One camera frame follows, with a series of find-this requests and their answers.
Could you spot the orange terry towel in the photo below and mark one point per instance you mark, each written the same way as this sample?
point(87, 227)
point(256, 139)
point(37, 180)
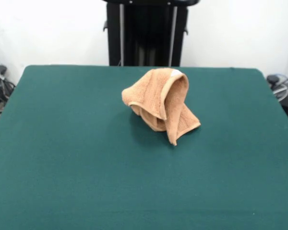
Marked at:
point(177, 115)

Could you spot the dark green table cloth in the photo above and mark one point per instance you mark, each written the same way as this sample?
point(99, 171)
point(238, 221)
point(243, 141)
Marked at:
point(86, 167)

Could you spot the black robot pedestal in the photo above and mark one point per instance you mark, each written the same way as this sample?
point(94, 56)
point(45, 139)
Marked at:
point(115, 36)

